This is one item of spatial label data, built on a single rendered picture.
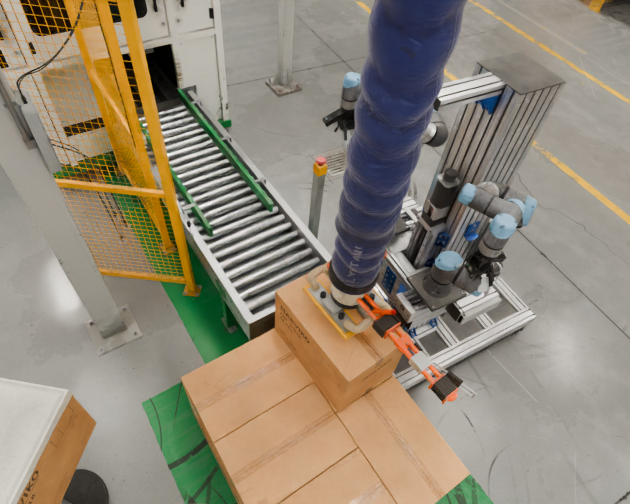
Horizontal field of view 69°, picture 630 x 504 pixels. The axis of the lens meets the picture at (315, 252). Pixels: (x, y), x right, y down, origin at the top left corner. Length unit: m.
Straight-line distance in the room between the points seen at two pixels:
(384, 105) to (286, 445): 1.72
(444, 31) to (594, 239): 3.73
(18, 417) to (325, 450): 1.34
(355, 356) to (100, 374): 1.81
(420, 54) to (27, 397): 1.92
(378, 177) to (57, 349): 2.65
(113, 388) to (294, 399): 1.29
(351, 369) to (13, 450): 1.38
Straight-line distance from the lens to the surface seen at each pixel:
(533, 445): 3.44
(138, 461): 3.10
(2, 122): 2.24
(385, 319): 2.04
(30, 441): 2.17
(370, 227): 1.64
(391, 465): 2.50
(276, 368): 2.60
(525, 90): 1.96
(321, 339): 2.23
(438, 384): 1.95
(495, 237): 1.61
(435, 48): 1.27
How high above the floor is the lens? 2.91
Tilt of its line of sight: 51 degrees down
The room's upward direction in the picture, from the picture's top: 7 degrees clockwise
